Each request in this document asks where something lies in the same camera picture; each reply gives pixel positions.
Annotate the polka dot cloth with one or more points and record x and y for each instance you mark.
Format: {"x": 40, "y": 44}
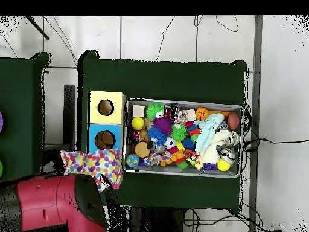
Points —
{"x": 103, "y": 162}

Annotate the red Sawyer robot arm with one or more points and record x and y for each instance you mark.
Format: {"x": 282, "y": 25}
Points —
{"x": 43, "y": 203}

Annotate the wooden box with three holes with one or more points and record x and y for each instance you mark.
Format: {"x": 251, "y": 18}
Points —
{"x": 106, "y": 120}

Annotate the shallow mesh toy bin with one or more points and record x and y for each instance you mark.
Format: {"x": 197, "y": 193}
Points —
{"x": 183, "y": 172}

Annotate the purple spiky ball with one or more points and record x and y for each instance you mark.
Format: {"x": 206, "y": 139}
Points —
{"x": 163, "y": 125}

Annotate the smooth yellow ball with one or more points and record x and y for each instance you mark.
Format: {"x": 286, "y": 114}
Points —
{"x": 137, "y": 123}

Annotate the globe print ball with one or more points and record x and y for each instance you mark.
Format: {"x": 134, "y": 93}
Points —
{"x": 132, "y": 160}

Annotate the orange toy basketball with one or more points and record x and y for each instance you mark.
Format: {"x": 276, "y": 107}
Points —
{"x": 202, "y": 113}

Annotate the light blue cloth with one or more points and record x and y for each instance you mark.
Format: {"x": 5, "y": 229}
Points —
{"x": 207, "y": 131}

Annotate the dark green tablecloth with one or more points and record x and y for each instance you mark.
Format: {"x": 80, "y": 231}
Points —
{"x": 157, "y": 72}

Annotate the cream knitted cloth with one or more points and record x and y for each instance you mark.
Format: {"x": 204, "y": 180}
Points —
{"x": 214, "y": 147}

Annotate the yellow tennis ball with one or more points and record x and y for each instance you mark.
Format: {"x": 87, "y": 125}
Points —
{"x": 223, "y": 165}

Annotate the brown toy football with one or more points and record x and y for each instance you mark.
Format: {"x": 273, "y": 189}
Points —
{"x": 233, "y": 120}

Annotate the black upright bar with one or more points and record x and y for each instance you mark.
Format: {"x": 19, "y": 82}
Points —
{"x": 69, "y": 108}

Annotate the green cloth side table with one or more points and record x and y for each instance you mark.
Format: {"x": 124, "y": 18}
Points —
{"x": 19, "y": 108}

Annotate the purple disc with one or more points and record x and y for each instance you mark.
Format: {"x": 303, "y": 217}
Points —
{"x": 0, "y": 122}

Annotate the black rod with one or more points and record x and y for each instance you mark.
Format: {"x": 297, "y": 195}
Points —
{"x": 37, "y": 27}

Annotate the green disc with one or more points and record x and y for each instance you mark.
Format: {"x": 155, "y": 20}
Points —
{"x": 0, "y": 169}

